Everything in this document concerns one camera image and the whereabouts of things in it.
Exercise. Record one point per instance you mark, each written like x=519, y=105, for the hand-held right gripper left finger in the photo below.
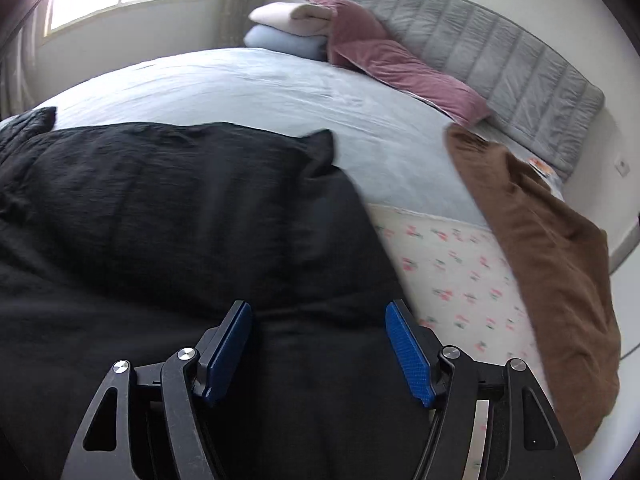
x=227, y=355

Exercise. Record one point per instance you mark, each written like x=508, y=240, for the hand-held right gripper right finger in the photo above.
x=410, y=355

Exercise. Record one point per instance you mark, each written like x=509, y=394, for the black button jacket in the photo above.
x=150, y=240

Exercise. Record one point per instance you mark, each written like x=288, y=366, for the brown garment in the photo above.
x=550, y=260

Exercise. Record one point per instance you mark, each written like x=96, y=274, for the small orange white packet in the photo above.
x=544, y=169

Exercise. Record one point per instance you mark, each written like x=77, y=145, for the pale blue bed sheet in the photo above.
x=250, y=90

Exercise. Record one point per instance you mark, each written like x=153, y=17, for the pink velvet pillow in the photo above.
x=400, y=67

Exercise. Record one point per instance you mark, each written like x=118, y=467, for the black quilted jacket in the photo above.
x=22, y=127

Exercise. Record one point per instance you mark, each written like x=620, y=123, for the grey padded headboard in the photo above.
x=475, y=50

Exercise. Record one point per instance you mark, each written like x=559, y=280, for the pale blue folded blanket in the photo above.
x=285, y=43

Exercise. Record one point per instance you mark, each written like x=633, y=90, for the white folded blanket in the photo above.
x=285, y=17

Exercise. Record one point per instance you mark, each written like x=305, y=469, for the grey patterned curtain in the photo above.
x=15, y=75
x=245, y=0

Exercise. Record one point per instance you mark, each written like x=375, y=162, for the white wall socket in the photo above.
x=622, y=166

